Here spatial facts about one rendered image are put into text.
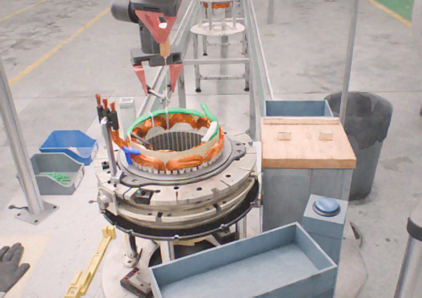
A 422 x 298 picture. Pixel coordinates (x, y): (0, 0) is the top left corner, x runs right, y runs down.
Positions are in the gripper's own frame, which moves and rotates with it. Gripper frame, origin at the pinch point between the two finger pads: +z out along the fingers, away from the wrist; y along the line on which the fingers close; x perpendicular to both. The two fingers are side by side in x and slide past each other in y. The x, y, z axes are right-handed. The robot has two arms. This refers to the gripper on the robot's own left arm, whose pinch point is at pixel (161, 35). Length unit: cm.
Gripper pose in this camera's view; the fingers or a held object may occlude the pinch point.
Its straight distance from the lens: 73.7
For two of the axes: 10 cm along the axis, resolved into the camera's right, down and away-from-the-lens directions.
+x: 9.9, 1.2, -0.5
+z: -0.4, 6.5, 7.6
